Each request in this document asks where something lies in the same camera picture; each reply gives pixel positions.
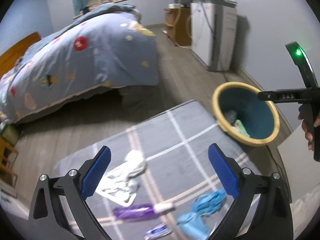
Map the silver foil tray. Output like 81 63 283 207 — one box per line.
95 172 139 207

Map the blue face mask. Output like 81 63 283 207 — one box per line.
177 212 211 240

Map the purple spray bottle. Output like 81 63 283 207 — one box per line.
113 202 175 221

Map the white tissue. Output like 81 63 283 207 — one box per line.
124 150 147 178

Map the blue white pill blister pack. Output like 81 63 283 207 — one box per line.
144 223 172 240

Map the blue disposable glove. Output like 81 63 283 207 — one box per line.
191 189 226 216

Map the green white medicine box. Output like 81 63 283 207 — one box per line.
232 119 251 138

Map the black plastic bag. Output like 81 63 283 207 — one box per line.
223 109 238 124

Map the yellow and teal trash bin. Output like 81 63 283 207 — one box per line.
212 82 280 147

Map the person's right hand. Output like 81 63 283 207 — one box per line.
297 113 320 151

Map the small wooden chair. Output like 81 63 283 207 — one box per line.
0 138 18 188

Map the green small bin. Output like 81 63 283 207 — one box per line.
1 122 20 146

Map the grey plaid cushion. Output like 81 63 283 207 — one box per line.
53 100 259 239

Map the white air purifier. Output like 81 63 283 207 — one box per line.
191 0 238 72

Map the wooden side cabinet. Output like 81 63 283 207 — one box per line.
164 8 192 47

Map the wooden bed headboard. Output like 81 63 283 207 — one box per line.
0 32 41 76

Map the blue patterned duvet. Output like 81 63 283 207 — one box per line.
1 3 159 124

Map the white cable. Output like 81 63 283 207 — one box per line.
175 4 194 49

